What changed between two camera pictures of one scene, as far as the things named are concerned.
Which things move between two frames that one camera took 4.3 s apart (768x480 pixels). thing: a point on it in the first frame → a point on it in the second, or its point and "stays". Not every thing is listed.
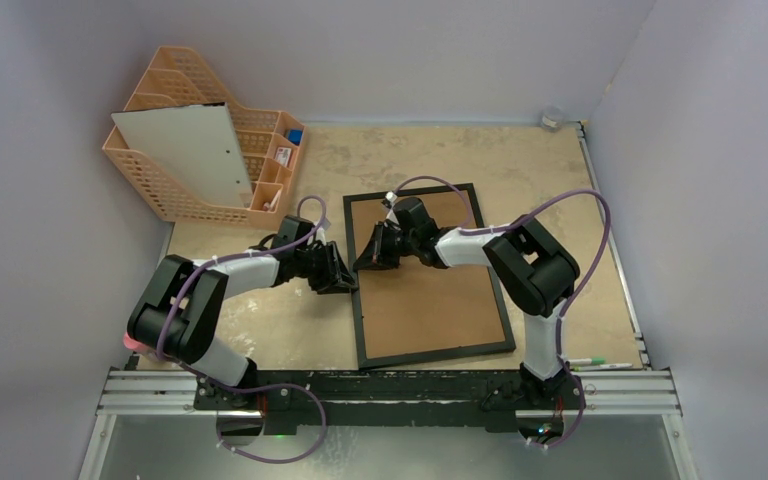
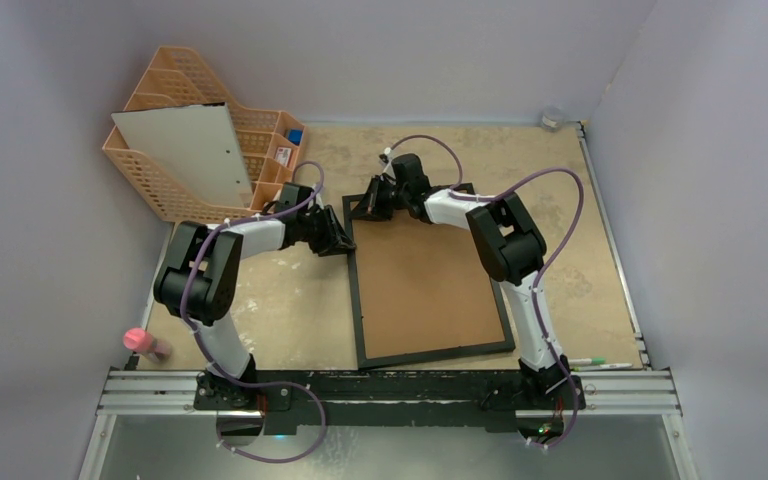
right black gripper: [386, 242] → [382, 199]
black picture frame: [364, 363] stays
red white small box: [282, 156] stays
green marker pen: [587, 361] stays
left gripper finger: [340, 278] → [343, 242]
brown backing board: [412, 308] stays
